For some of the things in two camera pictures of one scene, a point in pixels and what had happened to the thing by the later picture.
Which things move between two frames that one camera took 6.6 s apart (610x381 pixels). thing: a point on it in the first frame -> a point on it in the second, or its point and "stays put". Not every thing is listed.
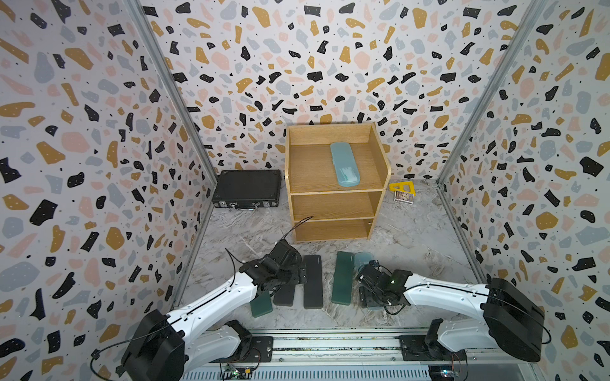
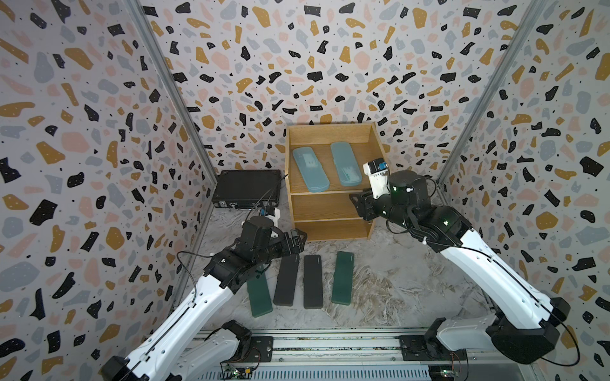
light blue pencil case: [360, 259] -> [310, 170]
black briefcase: [247, 190] stays put
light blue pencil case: [345, 165] stays put
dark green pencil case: [343, 279] stays put
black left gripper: [296, 278] -> [298, 244]
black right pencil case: [313, 282] stays put
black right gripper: [364, 299] -> [369, 204]
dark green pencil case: [261, 305] stays put
